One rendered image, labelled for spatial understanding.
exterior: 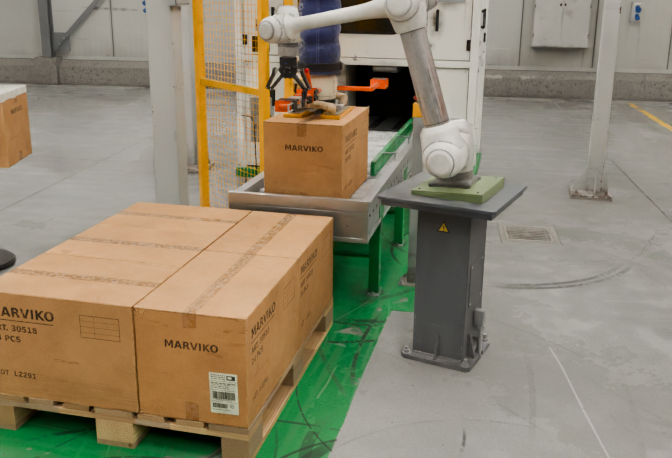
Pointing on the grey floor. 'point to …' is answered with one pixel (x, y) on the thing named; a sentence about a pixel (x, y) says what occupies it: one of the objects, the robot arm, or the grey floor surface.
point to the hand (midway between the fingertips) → (288, 103)
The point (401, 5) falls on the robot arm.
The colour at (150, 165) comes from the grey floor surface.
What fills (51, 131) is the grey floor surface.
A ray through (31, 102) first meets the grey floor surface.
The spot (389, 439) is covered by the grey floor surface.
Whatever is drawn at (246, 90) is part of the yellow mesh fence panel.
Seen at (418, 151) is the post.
